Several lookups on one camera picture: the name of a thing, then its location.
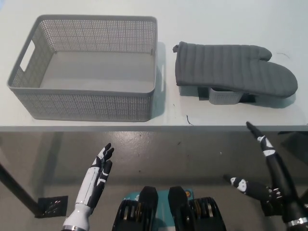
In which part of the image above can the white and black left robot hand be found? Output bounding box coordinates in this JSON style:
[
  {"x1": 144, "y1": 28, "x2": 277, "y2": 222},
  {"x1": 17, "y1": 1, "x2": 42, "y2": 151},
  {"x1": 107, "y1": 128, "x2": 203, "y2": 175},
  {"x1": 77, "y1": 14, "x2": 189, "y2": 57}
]
[{"x1": 63, "y1": 143, "x2": 115, "y2": 228}]

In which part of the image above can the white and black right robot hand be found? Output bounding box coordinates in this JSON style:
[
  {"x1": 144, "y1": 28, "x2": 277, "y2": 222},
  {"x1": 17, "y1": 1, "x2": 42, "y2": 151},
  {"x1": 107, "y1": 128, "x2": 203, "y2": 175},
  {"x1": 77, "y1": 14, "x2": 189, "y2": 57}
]
[{"x1": 222, "y1": 121, "x2": 308, "y2": 226}]

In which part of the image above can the dark grey quilted oven glove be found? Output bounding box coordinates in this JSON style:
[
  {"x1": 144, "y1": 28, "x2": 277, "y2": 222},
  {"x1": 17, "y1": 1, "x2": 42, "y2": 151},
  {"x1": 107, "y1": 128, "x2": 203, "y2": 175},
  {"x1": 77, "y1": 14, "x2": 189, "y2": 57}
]
[{"x1": 172, "y1": 41, "x2": 298, "y2": 98}]

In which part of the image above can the black metal table leg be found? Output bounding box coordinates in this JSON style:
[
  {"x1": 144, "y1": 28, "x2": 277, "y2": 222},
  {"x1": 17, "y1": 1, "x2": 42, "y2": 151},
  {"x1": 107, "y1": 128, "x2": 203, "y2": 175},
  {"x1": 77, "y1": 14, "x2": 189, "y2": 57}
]
[{"x1": 0, "y1": 163, "x2": 40, "y2": 215}]

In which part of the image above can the large grey perforated plastic basket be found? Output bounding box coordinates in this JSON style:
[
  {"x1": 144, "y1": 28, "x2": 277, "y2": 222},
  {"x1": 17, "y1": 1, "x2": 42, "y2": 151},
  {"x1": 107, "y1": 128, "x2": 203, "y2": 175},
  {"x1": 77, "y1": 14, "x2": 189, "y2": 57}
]
[{"x1": 6, "y1": 14, "x2": 167, "y2": 123}]

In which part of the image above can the small grey perforated plastic basket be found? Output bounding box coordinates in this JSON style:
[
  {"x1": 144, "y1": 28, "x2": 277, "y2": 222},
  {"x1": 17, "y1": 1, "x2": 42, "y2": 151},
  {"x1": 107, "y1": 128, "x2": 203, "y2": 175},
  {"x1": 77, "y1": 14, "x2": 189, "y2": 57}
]
[{"x1": 208, "y1": 87, "x2": 243, "y2": 106}]

